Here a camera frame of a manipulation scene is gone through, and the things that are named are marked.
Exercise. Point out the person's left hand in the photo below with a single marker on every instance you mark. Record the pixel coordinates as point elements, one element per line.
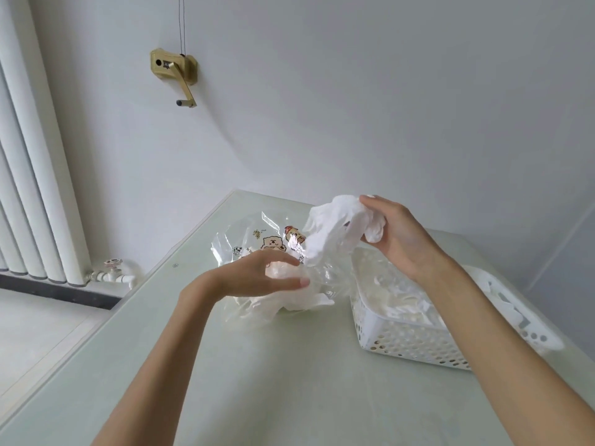
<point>246,274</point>

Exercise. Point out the person's right hand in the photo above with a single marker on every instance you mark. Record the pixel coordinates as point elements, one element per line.
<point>404,241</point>

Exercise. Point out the clear bear-print plastic bag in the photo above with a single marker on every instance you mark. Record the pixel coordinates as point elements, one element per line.
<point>232,246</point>

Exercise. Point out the stack of white gloves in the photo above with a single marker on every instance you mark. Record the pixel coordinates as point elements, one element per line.
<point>395,292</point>

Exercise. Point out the white cotton glove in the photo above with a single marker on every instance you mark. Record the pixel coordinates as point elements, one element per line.
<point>334,227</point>

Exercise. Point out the white perforated plastic basket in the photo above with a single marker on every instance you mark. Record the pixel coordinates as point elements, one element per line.
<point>400,343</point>

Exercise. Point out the person's right forearm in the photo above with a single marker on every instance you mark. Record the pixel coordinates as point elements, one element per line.
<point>511,353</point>

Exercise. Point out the person's left forearm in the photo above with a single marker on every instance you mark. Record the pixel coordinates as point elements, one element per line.
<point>148,376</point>

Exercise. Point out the white radiator valve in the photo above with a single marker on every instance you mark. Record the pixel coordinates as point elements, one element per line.
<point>114,274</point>

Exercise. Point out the white column radiator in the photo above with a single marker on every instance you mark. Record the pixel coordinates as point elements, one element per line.
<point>42,157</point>

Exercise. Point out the brass wall crank winch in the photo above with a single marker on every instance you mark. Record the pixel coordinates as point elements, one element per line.
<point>183,67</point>

